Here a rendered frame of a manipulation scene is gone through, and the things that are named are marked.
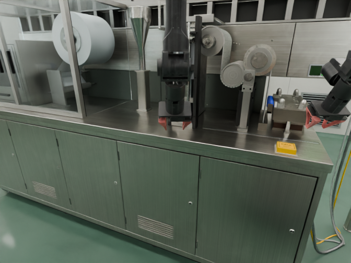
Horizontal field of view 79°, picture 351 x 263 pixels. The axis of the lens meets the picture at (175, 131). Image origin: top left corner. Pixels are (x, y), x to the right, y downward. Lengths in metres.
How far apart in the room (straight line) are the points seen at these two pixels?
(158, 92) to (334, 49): 1.14
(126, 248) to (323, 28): 1.82
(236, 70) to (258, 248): 0.92
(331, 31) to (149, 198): 1.37
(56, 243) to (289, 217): 1.54
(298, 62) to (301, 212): 0.84
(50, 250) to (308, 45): 2.10
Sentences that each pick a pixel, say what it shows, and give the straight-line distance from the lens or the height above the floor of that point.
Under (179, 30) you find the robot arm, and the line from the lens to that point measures 0.54.
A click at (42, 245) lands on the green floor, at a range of 1.95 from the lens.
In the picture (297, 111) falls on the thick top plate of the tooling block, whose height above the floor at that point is 1.02.
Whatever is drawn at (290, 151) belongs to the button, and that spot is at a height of 0.92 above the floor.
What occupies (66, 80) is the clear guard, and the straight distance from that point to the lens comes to 1.45.
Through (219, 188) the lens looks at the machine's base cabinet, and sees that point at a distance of 1.11.
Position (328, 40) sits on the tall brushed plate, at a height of 1.34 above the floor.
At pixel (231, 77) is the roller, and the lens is 1.17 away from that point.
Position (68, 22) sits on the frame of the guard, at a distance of 1.38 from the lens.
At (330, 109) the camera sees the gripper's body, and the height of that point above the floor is 1.13.
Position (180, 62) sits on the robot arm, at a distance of 0.55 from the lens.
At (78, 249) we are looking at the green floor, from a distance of 1.82.
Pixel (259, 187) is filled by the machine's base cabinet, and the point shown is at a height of 0.71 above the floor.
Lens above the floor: 1.30
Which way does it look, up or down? 21 degrees down
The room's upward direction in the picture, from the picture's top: straight up
